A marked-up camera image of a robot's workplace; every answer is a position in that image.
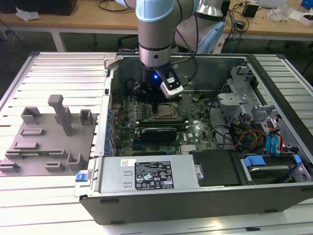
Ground silver CPU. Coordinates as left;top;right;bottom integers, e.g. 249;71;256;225
157;103;176;116

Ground CPU socket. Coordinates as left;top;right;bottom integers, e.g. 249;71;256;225
151;101;182;120

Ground black RAM slot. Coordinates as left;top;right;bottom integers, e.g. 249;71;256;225
136;121;189;125
136;119;189;123
136;124;189;128
136;126;189;130

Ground black graphics card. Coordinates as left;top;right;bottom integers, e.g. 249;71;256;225
140;126;179;143

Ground green motherboard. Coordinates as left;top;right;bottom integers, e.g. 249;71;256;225
109;92;220;157

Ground silver chipset heatsink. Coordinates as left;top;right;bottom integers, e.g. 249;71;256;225
180;144;198;155

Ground silver metal disk bay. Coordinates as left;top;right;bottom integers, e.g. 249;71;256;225
216;93;248;125

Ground silver power supply unit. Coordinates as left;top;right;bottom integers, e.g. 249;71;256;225
99;156;200;193

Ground black plastic drive cover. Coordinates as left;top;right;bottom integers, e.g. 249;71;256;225
189;149;242;188

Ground wooden desk white legs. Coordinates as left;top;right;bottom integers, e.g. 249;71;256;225
0;0;313;52

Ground grey parts rack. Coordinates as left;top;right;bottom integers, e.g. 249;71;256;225
0;94;99;177

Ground tall black box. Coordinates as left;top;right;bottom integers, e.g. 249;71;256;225
221;0;232;23

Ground open black PC case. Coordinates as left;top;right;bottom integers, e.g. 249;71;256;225
73;52;313;225

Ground green RAM stick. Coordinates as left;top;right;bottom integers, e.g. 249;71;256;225
17;150;53;157

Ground small black box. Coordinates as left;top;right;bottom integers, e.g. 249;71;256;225
242;2;259;18

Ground large black box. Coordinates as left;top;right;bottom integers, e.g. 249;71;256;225
0;0;78;16

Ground hard disk blue carrier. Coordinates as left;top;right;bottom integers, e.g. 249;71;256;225
241;153;302;186

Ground white crumpled plastic bag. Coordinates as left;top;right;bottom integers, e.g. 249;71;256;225
15;6;42;22

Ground clear plastic bags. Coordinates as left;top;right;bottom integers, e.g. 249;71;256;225
268;4;294;23

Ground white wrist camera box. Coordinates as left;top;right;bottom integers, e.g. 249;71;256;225
154;69;184;100

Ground pale grey case handle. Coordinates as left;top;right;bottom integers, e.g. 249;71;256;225
103;56;118;71

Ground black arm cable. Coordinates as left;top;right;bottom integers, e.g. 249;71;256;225
175;9;200;86

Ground red yellow wire bundle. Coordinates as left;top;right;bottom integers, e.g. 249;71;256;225
234;129;268;150

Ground blue flat wire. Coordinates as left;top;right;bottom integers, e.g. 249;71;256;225
274;134;285;157
266;131;276;155

